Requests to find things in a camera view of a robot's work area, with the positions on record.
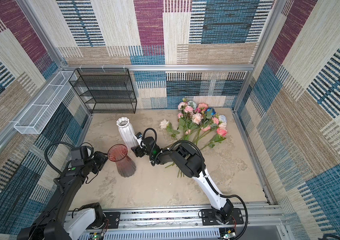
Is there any pink ribbed glass vase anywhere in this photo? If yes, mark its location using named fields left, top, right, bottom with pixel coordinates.
left=108, top=144, right=137, bottom=178

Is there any cream white rose stem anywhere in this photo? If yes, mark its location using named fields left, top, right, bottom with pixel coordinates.
left=160, top=119, right=184, bottom=140

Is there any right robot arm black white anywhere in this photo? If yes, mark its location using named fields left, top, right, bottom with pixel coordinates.
left=131, top=128, right=248, bottom=240

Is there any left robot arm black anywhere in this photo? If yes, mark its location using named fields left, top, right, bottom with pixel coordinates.
left=17, top=146, right=108, bottom=240

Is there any white ribbed ceramic vase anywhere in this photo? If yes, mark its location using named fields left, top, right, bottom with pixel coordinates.
left=117, top=117, right=139, bottom=149

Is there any pile of artificial flowers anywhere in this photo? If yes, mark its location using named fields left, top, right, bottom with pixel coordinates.
left=177, top=98, right=228, bottom=149

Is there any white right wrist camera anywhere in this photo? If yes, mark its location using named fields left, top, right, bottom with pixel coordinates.
left=135, top=132, right=145, bottom=149

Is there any black wire mesh shelf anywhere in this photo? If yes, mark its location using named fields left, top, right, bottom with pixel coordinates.
left=69, top=68, right=138, bottom=114

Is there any white wire mesh basket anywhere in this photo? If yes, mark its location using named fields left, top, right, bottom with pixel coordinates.
left=14, top=71, right=73, bottom=135

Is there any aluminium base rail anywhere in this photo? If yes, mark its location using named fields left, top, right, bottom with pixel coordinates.
left=64, top=202, right=284, bottom=240

